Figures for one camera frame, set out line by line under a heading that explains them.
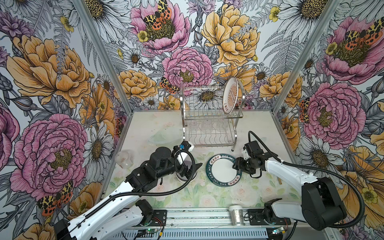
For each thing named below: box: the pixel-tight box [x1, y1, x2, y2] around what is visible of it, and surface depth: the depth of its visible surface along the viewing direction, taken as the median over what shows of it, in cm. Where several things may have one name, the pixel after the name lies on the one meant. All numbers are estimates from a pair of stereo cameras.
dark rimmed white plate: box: [205, 153, 242, 187], surface depth 91 cm
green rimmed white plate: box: [205, 171, 243, 188], surface depth 87 cm
